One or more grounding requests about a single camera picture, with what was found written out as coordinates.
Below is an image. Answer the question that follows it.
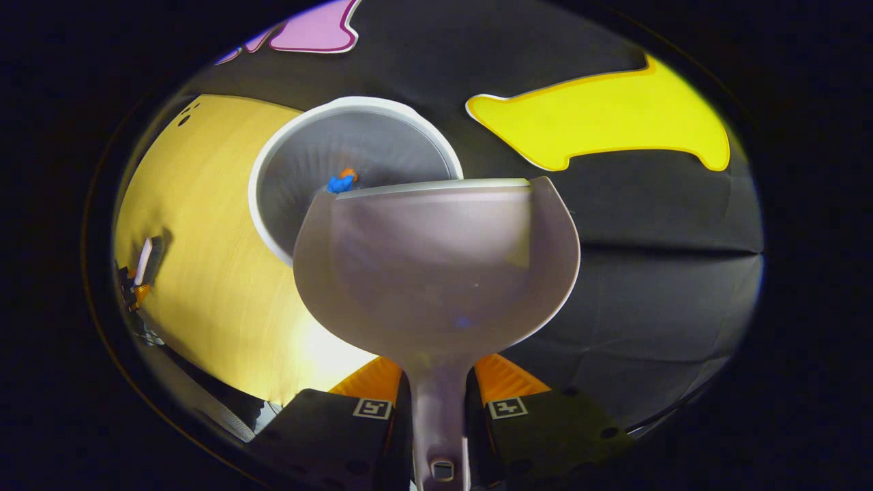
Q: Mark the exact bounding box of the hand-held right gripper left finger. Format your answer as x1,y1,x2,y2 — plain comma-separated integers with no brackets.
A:
261,355,415,491

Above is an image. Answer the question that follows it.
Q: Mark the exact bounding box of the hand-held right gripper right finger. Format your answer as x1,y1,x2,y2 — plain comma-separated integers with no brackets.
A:
465,353,636,491

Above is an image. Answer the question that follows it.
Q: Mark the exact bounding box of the small lilac broom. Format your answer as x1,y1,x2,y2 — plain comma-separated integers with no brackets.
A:
132,235,165,288

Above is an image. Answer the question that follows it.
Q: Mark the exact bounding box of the lilac plastic dustpan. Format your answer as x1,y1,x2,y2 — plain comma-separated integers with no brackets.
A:
293,176,581,491

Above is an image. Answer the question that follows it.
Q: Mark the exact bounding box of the white ribbed garbage bin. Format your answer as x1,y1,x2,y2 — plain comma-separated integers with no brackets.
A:
248,95,465,267

